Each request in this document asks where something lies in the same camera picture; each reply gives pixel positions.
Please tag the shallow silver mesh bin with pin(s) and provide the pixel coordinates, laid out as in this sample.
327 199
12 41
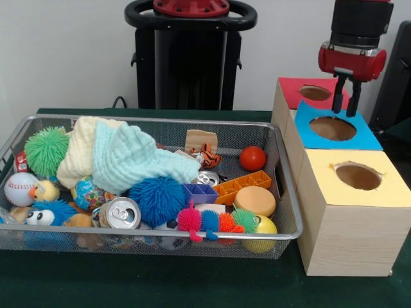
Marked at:
48 244

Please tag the white baseball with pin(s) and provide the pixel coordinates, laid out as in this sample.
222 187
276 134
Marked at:
17 189

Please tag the mint green cloth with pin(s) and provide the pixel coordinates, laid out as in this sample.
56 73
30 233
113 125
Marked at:
135 160

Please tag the blue spiky rubber ball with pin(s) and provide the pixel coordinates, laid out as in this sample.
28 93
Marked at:
157 200

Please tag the wooden three-hole box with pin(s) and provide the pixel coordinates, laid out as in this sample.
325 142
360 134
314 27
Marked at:
353 244

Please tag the cream knit cloth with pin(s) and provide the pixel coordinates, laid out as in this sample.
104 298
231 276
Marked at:
77 150

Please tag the rainbow spiky caterpillar toy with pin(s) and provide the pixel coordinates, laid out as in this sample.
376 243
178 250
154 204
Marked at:
189 219

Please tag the yellow smiley ball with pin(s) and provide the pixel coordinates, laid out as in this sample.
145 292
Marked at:
266 227

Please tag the red ball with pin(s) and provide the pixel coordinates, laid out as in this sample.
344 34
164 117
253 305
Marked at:
253 158

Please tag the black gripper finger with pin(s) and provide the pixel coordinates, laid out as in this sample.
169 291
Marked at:
338 96
353 99

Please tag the black upright panel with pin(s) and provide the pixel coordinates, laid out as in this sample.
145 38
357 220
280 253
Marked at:
399 80

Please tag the round orange sponge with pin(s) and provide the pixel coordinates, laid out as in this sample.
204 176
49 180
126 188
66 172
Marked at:
253 200

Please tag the dark green table cloth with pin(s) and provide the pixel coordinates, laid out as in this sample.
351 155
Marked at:
160 282

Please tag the silver-top drink can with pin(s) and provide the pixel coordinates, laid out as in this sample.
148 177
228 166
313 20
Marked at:
122 213

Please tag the green spiky rubber ball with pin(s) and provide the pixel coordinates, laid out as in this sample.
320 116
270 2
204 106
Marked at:
45 150

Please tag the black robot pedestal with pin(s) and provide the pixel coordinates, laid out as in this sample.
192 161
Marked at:
192 64

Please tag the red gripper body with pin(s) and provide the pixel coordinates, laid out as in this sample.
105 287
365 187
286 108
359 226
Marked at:
369 65

